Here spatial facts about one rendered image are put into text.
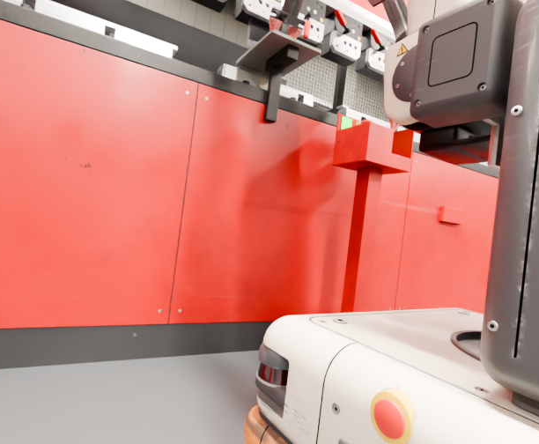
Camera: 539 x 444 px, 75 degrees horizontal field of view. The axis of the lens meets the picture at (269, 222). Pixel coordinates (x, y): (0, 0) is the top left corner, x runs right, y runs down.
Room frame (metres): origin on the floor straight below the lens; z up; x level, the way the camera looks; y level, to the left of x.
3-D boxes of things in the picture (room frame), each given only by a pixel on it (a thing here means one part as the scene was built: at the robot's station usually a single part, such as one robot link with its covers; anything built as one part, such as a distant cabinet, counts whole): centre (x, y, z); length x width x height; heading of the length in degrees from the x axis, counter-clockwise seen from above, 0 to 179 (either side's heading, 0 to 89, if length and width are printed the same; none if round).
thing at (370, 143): (1.17, -0.31, 0.75); 0.20 x 0.16 x 0.18; 119
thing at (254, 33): (1.30, 0.12, 1.13); 0.10 x 0.02 x 0.10; 119
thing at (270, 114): (1.13, 0.03, 0.88); 0.14 x 0.04 x 0.22; 29
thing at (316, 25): (1.38, -0.04, 1.26); 0.15 x 0.09 x 0.17; 119
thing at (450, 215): (1.66, -0.86, 0.59); 0.15 x 0.02 x 0.07; 119
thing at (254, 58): (1.17, 0.05, 1.00); 0.26 x 0.18 x 0.01; 29
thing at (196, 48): (1.63, 0.57, 1.12); 1.13 x 0.02 x 0.44; 119
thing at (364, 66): (1.58, -0.39, 1.26); 0.15 x 0.09 x 0.17; 119
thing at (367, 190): (1.17, -0.31, 0.39); 0.06 x 0.06 x 0.54; 29
